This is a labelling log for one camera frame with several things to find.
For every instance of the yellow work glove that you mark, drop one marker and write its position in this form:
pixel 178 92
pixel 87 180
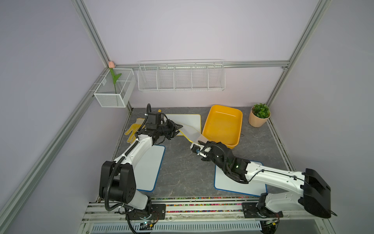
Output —
pixel 133 129

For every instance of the potted green plant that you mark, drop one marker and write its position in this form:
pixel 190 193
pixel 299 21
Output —
pixel 259 115

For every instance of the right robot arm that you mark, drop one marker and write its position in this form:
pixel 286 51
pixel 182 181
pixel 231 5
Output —
pixel 305 190

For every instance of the yellow-framed whiteboard back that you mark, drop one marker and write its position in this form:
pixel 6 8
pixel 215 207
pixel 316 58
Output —
pixel 193 120

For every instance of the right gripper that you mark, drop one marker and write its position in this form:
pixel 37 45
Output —
pixel 214 145

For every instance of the artificial pink tulip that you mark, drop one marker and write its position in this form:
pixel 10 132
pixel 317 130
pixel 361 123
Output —
pixel 115 76

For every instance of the white mesh corner basket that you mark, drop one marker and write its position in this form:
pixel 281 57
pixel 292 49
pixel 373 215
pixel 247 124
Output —
pixel 105 92

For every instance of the white wire wall shelf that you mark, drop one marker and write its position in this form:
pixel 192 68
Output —
pixel 181 75

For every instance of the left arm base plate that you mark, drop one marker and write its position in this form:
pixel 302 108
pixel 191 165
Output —
pixel 155 211

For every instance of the yellow-framed whiteboard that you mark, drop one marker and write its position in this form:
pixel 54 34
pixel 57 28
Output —
pixel 193 120
pixel 192 134

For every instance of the blue-framed whiteboard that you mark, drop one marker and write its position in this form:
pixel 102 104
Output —
pixel 224 183
pixel 147 170

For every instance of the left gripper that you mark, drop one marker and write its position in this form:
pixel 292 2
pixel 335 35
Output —
pixel 173 127

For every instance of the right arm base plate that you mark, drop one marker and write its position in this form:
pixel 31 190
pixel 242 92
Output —
pixel 250 210

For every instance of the yellow plastic storage box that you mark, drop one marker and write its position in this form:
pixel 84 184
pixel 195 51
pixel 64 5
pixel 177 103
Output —
pixel 224 124

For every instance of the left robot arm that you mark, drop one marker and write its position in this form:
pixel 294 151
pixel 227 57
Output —
pixel 117 180

